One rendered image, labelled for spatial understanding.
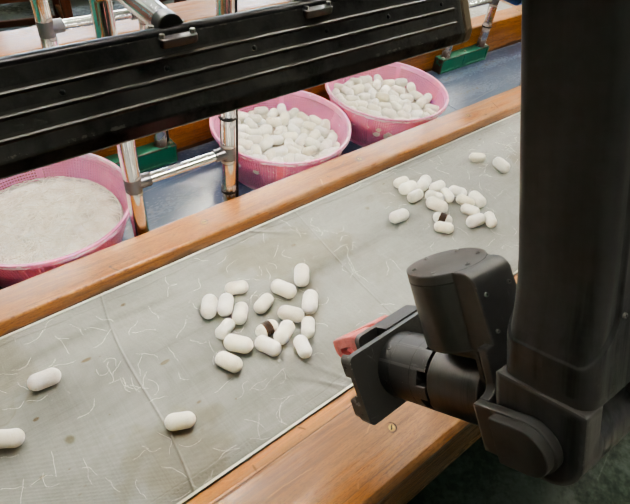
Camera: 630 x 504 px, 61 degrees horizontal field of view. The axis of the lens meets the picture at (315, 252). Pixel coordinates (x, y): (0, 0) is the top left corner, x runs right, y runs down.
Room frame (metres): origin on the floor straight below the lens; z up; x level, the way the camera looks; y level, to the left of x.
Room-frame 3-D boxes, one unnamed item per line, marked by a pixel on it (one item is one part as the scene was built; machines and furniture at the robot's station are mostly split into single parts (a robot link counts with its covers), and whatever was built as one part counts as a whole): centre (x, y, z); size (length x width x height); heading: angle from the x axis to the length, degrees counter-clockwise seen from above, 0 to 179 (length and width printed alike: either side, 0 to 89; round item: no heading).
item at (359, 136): (1.07, -0.10, 0.72); 0.27 x 0.27 x 0.10
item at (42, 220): (0.57, 0.41, 0.71); 0.22 x 0.22 x 0.06
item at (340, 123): (0.87, 0.10, 0.72); 0.27 x 0.27 x 0.10
